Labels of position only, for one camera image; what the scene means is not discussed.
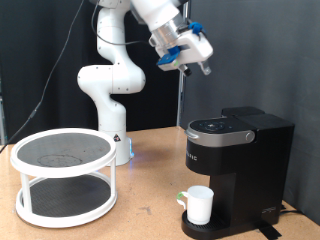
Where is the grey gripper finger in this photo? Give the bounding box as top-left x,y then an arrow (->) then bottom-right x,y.
198,59 -> 213,76
178,63 -> 193,77

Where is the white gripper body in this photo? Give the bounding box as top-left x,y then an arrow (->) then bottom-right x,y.
173,28 -> 214,66

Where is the black Keurig coffee machine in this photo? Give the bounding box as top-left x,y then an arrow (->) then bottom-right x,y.
180,106 -> 296,240

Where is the white mug green-taped handle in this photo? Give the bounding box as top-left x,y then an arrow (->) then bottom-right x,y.
176,185 -> 215,226

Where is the dark grey partition panel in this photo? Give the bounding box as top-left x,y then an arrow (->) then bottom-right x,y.
179,0 -> 320,226

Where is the black curtain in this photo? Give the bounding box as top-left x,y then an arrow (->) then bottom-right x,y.
0,0 -> 185,145

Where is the white two-tier turntable shelf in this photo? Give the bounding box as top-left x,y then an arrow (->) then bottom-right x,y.
9,127 -> 118,229

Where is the black tape strip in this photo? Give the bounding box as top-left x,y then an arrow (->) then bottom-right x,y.
256,223 -> 283,240

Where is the white wrist camera blue mount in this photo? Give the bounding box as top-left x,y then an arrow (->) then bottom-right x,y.
156,45 -> 183,72

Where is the blue cable clip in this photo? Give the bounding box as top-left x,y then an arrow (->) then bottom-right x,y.
188,21 -> 207,37

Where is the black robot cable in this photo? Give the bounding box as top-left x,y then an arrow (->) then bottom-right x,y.
0,0 -> 152,154

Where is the black power cord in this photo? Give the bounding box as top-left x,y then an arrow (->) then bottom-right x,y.
279,204 -> 304,216

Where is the grey metal frame post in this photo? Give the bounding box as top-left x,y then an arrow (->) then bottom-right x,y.
0,96 -> 7,146

